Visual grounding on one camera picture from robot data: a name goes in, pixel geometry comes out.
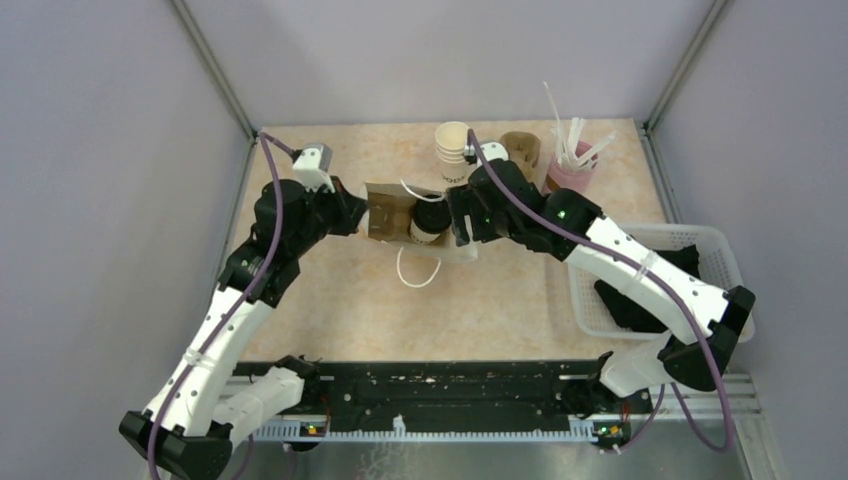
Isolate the white paper cup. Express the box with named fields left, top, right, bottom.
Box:
left=409, top=223, right=443, bottom=245

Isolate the brown paper bag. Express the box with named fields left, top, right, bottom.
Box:
left=360, top=180, right=479, bottom=289

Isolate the white plastic basket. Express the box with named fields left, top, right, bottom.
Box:
left=568, top=223, right=743, bottom=341

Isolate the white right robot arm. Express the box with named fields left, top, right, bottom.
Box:
left=446, top=158, right=755, bottom=412

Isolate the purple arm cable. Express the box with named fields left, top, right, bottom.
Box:
left=146, top=132, right=299, bottom=480
left=466, top=127, right=737, bottom=455

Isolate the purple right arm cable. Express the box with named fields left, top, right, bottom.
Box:
left=466, top=127, right=737, bottom=455

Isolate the pink straw holder cup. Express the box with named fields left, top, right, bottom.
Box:
left=542, top=147, right=599, bottom=194

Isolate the stack of white paper cups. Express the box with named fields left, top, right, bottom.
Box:
left=434, top=121, right=470, bottom=186

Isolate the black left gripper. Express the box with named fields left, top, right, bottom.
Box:
left=288, top=174, right=370, bottom=256

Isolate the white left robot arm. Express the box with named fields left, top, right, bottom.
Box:
left=119, top=143, right=367, bottom=479

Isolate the black plastic cup lid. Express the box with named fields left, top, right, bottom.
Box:
left=412, top=200, right=452, bottom=234

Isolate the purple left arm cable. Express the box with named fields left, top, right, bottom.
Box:
left=146, top=132, right=299, bottom=480

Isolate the black cloth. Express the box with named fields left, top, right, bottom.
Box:
left=594, top=245, right=700, bottom=334

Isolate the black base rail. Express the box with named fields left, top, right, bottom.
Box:
left=255, top=360, right=654, bottom=448

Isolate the brown cardboard cup carrier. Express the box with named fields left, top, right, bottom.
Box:
left=499, top=131, right=542, bottom=183
left=366, top=208, right=411, bottom=243

